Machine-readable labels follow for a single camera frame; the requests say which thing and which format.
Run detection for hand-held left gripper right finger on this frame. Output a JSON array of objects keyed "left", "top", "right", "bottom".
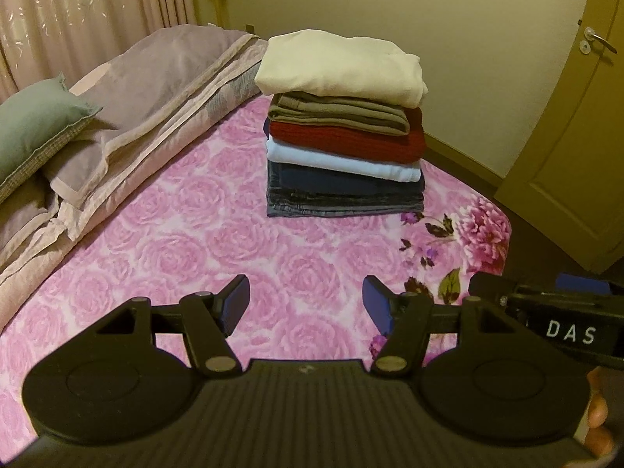
[{"left": 362, "top": 275, "right": 525, "bottom": 378}]

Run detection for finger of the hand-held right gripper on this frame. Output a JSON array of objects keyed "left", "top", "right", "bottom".
[
  {"left": 469, "top": 273, "right": 518, "bottom": 308},
  {"left": 555, "top": 274, "right": 614, "bottom": 298}
]

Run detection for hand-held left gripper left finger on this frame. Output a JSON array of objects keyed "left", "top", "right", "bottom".
[{"left": 97, "top": 274, "right": 252, "bottom": 378}]

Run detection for cream sweater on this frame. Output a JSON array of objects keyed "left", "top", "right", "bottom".
[{"left": 254, "top": 29, "right": 430, "bottom": 109}]

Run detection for person's right hand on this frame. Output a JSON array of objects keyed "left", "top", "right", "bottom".
[{"left": 582, "top": 365, "right": 616, "bottom": 459}]

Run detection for pink floral blanket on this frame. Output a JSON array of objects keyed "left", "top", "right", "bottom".
[{"left": 0, "top": 92, "right": 512, "bottom": 449}]

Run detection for folded blue jeans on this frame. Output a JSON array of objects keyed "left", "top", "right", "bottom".
[{"left": 266, "top": 185, "right": 426, "bottom": 218}]

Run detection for dark baseboard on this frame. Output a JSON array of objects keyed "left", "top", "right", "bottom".
[{"left": 423, "top": 134, "right": 505, "bottom": 193}]

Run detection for folded navy garment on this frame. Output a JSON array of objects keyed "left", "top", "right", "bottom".
[{"left": 266, "top": 160, "right": 426, "bottom": 196}]

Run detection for beige door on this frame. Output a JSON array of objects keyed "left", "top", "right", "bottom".
[{"left": 492, "top": 0, "right": 624, "bottom": 274}]

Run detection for folded light blue garment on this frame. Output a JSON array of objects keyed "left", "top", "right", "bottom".
[{"left": 266, "top": 135, "right": 422, "bottom": 183}]

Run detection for folded red knit sweater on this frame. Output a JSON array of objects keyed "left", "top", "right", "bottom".
[{"left": 267, "top": 106, "right": 427, "bottom": 163}]

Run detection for folded olive garment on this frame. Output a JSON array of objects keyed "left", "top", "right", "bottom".
[{"left": 268, "top": 90, "right": 410, "bottom": 136}]

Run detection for mauve pillow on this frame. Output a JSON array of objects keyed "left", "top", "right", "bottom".
[{"left": 41, "top": 127, "right": 122, "bottom": 206}]

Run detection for mauve duvet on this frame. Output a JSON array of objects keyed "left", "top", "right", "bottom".
[{"left": 0, "top": 24, "right": 270, "bottom": 332}]

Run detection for green pillow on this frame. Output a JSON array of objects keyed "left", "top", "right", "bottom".
[{"left": 0, "top": 72, "right": 104, "bottom": 203}]

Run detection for pink embroidered curtain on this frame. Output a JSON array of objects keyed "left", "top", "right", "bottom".
[{"left": 0, "top": 0, "right": 198, "bottom": 103}]

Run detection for silver door handle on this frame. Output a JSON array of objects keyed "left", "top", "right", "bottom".
[{"left": 582, "top": 27, "right": 617, "bottom": 54}]

